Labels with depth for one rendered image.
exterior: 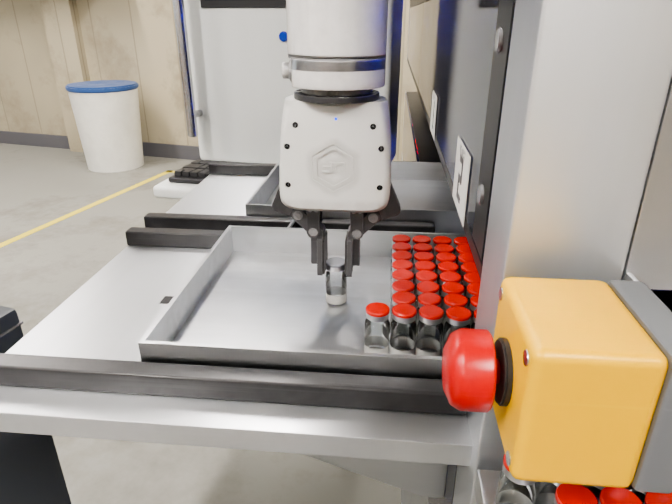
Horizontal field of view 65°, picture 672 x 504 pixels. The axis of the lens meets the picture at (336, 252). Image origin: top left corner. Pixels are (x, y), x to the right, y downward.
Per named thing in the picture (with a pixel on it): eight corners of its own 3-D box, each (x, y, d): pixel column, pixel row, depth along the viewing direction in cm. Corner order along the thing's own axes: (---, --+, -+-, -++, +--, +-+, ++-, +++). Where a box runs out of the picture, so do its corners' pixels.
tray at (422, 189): (467, 181, 95) (469, 162, 94) (492, 236, 72) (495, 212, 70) (281, 176, 98) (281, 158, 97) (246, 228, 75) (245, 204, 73)
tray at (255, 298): (504, 261, 64) (507, 235, 63) (569, 405, 41) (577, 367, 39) (231, 250, 67) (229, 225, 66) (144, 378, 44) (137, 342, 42)
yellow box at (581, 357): (614, 392, 30) (644, 279, 27) (676, 497, 23) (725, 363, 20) (478, 384, 31) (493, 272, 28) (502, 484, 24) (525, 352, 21)
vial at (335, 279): (347, 296, 56) (347, 259, 54) (346, 306, 54) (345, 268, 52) (327, 295, 56) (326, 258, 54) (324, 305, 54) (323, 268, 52)
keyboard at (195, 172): (351, 177, 125) (352, 167, 124) (338, 195, 112) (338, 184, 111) (196, 166, 133) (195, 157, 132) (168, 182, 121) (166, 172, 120)
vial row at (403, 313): (408, 270, 62) (411, 234, 60) (414, 362, 45) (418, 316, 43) (389, 270, 62) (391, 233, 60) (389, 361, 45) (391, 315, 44)
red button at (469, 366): (508, 380, 28) (518, 316, 27) (525, 433, 25) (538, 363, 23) (436, 375, 29) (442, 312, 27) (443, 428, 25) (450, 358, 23)
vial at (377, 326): (388, 346, 47) (390, 302, 46) (388, 361, 45) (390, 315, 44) (364, 345, 48) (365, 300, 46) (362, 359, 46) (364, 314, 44)
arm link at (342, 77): (273, 58, 42) (275, 97, 43) (385, 59, 41) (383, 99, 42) (291, 51, 49) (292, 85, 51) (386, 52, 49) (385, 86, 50)
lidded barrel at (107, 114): (162, 160, 460) (152, 81, 433) (122, 176, 413) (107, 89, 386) (111, 155, 475) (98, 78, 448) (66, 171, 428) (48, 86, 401)
